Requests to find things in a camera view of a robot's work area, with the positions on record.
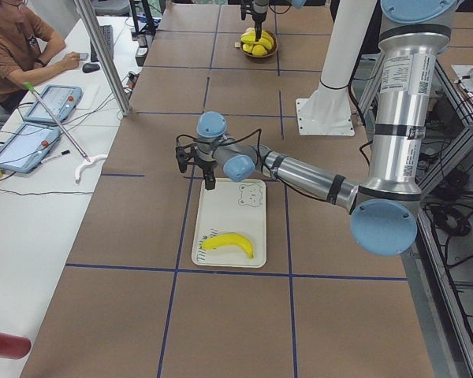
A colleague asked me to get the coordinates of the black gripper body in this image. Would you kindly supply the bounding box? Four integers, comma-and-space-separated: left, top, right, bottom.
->
196, 145, 218, 178
251, 0, 269, 20

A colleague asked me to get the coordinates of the yellow banana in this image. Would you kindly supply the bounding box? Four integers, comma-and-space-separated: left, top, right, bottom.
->
200, 233, 254, 259
240, 28, 275, 50

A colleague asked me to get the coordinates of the brown wicker basket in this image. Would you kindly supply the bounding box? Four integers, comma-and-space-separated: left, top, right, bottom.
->
240, 32, 277, 58

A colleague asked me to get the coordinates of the yellow pear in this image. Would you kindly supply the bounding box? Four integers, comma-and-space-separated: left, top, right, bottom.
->
251, 44, 269, 57

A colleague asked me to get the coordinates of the cream bear-print tray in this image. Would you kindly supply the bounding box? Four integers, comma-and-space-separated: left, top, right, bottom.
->
192, 178, 266, 269

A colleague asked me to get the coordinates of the white curved plastic piece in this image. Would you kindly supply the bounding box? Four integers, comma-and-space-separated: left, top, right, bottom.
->
74, 154, 108, 184

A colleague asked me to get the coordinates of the black marker pen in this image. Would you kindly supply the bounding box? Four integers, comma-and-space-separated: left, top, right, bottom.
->
40, 150, 71, 164

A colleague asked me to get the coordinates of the black computer mouse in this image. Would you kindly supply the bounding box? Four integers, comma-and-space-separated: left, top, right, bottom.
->
82, 62, 100, 73

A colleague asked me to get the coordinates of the black keyboard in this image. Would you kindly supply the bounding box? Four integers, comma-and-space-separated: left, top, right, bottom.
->
89, 24, 114, 64

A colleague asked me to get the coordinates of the far teach pendant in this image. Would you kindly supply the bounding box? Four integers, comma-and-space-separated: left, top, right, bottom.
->
24, 85, 83, 125

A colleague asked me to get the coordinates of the teach pendant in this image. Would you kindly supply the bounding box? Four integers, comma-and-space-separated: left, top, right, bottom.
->
24, 85, 83, 125
0, 122, 61, 173

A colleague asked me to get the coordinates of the near teach pendant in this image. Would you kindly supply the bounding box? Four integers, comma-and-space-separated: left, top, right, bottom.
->
0, 122, 61, 173

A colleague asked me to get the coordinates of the pink reach stick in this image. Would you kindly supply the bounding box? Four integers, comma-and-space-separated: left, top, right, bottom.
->
24, 82, 91, 162

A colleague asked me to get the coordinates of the person in brown shirt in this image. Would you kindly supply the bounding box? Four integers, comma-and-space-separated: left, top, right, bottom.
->
0, 1, 80, 113

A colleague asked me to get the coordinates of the red cylinder bottle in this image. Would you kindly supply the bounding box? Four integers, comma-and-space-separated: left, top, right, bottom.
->
0, 332, 32, 360

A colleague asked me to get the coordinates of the white mount base plate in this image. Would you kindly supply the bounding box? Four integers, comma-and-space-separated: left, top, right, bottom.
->
296, 95, 355, 136

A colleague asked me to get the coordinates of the aluminium frame post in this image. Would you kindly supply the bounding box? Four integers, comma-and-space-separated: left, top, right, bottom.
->
74, 0, 132, 117

